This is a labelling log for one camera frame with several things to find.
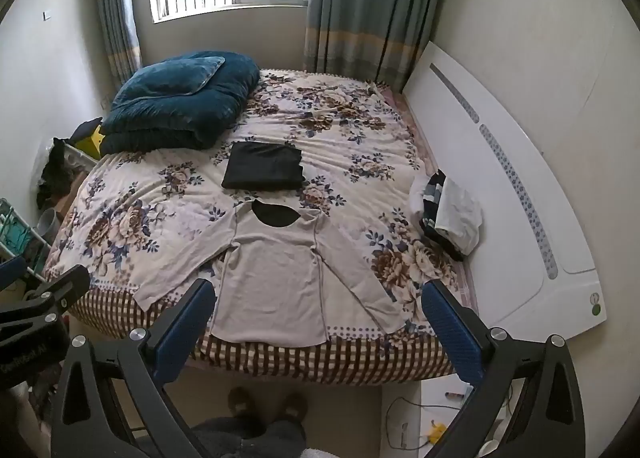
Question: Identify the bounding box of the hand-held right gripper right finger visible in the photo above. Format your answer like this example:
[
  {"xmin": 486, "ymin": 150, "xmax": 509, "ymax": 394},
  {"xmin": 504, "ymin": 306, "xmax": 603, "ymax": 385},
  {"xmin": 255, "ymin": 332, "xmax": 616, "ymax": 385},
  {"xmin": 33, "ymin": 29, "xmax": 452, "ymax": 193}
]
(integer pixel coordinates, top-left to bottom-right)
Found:
[{"xmin": 421, "ymin": 280, "xmax": 587, "ymax": 458}]

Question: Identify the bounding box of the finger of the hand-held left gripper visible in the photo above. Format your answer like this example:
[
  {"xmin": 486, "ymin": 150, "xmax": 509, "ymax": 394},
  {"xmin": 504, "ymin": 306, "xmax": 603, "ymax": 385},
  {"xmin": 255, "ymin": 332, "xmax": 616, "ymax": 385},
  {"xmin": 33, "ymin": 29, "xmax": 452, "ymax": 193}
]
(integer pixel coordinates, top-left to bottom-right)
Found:
[
  {"xmin": 0, "ymin": 265, "xmax": 91, "ymax": 339},
  {"xmin": 0, "ymin": 256, "xmax": 28, "ymax": 291}
]

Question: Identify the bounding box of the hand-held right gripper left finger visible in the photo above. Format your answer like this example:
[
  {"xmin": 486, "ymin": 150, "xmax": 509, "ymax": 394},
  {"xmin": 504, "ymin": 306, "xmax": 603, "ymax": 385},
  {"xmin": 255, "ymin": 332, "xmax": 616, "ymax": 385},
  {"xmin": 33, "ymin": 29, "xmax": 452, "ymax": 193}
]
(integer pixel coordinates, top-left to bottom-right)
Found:
[{"xmin": 50, "ymin": 278, "xmax": 217, "ymax": 458}]

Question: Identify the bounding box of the beige long-sleeve shirt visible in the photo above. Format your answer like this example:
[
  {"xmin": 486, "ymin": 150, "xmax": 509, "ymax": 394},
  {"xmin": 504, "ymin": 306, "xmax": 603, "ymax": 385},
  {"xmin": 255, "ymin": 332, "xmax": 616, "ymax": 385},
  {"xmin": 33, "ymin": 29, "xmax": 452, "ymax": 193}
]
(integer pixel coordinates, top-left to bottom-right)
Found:
[{"xmin": 134, "ymin": 198, "xmax": 401, "ymax": 345}]

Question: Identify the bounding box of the grey bucket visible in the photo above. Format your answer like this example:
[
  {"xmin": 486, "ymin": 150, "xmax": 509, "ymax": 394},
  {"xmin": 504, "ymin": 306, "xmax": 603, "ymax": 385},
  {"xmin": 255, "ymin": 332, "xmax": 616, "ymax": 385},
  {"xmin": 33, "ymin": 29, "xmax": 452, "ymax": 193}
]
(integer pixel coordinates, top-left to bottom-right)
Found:
[{"xmin": 39, "ymin": 208, "xmax": 64, "ymax": 245}]

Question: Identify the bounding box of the white low cabinet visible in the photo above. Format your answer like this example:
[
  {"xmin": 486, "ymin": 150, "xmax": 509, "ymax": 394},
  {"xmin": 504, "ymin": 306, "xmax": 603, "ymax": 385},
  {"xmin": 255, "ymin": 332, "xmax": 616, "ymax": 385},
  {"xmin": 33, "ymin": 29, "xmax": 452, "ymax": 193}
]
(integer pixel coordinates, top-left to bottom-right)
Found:
[{"xmin": 382, "ymin": 372, "xmax": 501, "ymax": 458}]

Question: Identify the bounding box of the brown slipper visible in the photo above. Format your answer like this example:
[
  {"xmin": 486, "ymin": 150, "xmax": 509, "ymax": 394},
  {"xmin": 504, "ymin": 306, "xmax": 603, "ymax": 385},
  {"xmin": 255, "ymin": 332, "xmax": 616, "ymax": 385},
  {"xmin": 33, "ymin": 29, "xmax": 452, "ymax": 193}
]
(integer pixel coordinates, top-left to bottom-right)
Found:
[
  {"xmin": 280, "ymin": 392, "xmax": 309, "ymax": 422},
  {"xmin": 228, "ymin": 387, "xmax": 256, "ymax": 422}
]

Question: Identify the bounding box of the black cloth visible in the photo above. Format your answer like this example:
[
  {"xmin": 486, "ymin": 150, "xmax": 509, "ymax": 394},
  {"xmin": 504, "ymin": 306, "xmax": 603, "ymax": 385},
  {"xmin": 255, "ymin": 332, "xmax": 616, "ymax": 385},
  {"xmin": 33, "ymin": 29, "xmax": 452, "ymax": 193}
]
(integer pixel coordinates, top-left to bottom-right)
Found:
[{"xmin": 36, "ymin": 137, "xmax": 77, "ymax": 212}]

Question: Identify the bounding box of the white crumpled garment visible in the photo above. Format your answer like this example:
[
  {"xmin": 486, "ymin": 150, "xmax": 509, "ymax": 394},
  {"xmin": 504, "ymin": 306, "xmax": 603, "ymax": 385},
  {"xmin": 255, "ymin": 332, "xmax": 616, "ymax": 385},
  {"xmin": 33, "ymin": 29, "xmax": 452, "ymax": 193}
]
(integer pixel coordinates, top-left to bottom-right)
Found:
[{"xmin": 434, "ymin": 178, "xmax": 484, "ymax": 257}]

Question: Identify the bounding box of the white headboard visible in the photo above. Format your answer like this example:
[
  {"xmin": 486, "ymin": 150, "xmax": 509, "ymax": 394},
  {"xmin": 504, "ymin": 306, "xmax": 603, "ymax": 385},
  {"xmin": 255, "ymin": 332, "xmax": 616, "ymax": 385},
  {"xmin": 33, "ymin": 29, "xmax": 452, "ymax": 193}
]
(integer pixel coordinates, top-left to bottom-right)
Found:
[{"xmin": 402, "ymin": 40, "xmax": 608, "ymax": 339}]

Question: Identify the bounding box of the dark striped garment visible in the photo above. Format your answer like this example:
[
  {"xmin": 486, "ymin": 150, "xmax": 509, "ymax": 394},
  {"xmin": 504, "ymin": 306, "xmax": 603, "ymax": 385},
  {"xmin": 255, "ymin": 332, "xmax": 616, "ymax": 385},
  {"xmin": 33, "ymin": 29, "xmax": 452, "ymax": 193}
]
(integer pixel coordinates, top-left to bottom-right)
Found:
[{"xmin": 421, "ymin": 170, "xmax": 467, "ymax": 262}]

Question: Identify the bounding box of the yellow bag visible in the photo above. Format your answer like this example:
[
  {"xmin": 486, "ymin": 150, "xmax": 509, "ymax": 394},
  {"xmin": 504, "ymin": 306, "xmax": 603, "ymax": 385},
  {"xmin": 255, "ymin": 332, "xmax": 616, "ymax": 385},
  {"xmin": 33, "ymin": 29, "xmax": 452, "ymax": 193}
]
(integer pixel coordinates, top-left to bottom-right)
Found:
[{"xmin": 70, "ymin": 118, "xmax": 107, "ymax": 162}]

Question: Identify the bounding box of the black folded garment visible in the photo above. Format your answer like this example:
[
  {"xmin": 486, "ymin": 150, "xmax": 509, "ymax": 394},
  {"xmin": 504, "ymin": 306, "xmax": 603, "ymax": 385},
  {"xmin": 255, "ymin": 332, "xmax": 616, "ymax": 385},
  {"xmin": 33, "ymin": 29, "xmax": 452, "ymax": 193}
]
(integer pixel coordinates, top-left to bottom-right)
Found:
[{"xmin": 221, "ymin": 141, "xmax": 306, "ymax": 190}]

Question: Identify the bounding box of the teal folded quilt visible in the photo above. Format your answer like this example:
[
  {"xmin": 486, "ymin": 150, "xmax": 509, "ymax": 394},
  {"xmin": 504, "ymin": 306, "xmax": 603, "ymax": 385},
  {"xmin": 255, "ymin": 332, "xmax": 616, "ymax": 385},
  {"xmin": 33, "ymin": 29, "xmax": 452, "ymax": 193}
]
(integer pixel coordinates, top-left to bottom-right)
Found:
[{"xmin": 100, "ymin": 52, "xmax": 261, "ymax": 156}]

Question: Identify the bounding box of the bed with floral sheet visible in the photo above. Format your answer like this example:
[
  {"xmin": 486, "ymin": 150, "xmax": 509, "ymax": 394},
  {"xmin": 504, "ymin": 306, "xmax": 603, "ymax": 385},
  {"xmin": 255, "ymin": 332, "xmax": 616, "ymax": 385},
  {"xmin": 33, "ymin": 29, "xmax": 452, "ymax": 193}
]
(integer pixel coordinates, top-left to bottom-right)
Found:
[{"xmin": 42, "ymin": 69, "xmax": 481, "ymax": 386}]

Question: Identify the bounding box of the teal velvet pillow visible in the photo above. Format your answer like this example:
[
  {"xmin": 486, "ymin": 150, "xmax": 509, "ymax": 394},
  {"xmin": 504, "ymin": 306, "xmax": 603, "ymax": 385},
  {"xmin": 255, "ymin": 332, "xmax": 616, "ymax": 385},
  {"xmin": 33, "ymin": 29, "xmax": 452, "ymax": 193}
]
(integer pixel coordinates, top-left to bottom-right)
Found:
[{"xmin": 114, "ymin": 54, "xmax": 226, "ymax": 109}]

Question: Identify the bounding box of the narrow teal curtain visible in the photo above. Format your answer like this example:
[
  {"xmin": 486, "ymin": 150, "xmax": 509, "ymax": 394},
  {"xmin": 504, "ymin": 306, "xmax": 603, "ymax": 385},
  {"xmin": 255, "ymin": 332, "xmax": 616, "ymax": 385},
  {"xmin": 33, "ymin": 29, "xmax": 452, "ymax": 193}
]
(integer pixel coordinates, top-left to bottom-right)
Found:
[{"xmin": 95, "ymin": 0, "xmax": 144, "ymax": 85}]

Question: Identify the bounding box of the wide teal curtain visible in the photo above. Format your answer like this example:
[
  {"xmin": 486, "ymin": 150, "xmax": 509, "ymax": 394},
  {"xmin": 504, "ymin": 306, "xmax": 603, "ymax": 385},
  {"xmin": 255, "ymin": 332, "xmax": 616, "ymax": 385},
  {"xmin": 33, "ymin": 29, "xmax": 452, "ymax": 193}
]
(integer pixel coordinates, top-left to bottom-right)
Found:
[{"xmin": 304, "ymin": 0, "xmax": 453, "ymax": 94}]

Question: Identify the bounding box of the green wire rack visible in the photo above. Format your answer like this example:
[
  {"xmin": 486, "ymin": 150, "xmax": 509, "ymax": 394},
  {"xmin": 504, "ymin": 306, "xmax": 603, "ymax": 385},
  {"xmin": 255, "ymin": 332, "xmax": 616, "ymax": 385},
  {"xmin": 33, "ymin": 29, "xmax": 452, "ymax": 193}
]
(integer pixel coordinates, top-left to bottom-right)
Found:
[{"xmin": 0, "ymin": 198, "xmax": 51, "ymax": 284}]

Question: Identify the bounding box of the black cable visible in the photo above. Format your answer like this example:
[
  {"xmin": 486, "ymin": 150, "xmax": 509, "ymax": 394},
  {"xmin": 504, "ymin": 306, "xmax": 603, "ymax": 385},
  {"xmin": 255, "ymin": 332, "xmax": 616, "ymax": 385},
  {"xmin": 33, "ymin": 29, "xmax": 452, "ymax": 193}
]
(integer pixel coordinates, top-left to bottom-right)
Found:
[{"xmin": 385, "ymin": 395, "xmax": 476, "ymax": 452}]

